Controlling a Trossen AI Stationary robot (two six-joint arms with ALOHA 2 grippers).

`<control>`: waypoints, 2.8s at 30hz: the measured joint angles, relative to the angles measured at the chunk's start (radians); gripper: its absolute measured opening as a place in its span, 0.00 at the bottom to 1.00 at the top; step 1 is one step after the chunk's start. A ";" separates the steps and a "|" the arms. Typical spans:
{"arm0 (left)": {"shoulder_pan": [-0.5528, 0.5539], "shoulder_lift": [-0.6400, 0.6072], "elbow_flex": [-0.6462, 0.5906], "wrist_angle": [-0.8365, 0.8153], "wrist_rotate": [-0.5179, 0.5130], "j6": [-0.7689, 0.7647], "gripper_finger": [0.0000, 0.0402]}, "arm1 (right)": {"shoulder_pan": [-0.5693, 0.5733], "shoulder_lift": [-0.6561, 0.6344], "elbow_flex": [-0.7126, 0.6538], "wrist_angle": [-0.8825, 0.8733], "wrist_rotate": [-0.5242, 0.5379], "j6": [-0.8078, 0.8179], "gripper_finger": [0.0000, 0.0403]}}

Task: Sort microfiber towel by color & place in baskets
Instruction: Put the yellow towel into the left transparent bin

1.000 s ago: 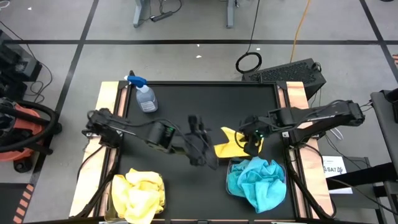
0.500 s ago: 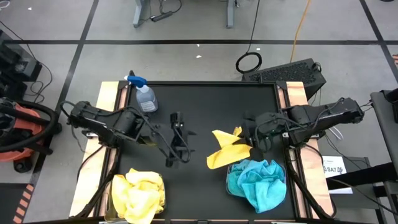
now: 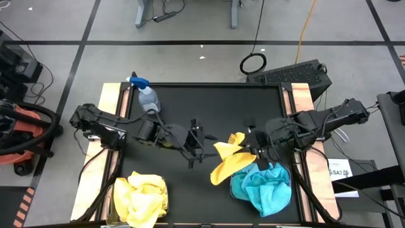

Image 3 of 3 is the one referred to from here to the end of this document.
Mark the black power strip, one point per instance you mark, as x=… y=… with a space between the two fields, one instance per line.
x=164 y=16

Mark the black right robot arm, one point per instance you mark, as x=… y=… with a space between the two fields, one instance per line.
x=326 y=122

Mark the spray bottle with blue trigger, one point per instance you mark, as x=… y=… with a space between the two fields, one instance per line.
x=147 y=98

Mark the black equipment stack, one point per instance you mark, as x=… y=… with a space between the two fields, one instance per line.
x=19 y=66

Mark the black table frame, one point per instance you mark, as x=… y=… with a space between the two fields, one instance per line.
x=237 y=84

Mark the orange and black vacuum cleaner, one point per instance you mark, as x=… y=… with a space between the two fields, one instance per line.
x=22 y=126

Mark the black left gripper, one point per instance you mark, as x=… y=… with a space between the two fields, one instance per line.
x=196 y=144

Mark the white paper sign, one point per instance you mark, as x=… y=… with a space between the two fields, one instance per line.
x=340 y=172

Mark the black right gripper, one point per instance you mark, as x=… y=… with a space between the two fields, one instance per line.
x=259 y=145

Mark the wooden table side board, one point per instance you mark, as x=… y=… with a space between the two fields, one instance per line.
x=302 y=95
x=90 y=177

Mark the gray desk leg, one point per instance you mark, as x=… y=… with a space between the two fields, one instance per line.
x=234 y=16
x=141 y=12

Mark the clear plastic bin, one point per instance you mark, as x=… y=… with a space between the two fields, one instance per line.
x=109 y=218
x=289 y=177

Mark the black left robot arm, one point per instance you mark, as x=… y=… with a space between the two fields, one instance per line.
x=104 y=122

